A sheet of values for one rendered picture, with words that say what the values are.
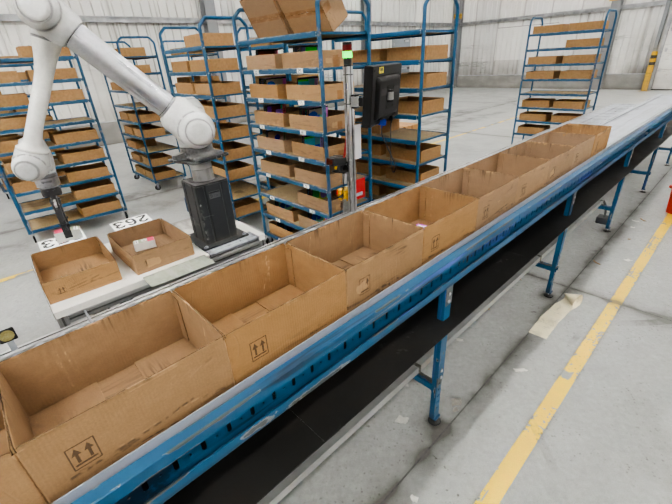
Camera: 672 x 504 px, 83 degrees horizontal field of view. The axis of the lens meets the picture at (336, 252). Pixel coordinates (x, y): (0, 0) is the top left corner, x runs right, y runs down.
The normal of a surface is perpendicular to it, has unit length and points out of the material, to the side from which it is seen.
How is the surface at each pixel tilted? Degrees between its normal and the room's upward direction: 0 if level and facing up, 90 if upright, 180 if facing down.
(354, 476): 0
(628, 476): 0
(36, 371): 90
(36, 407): 90
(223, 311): 89
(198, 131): 94
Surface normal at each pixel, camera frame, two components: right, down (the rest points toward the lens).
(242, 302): 0.69, 0.28
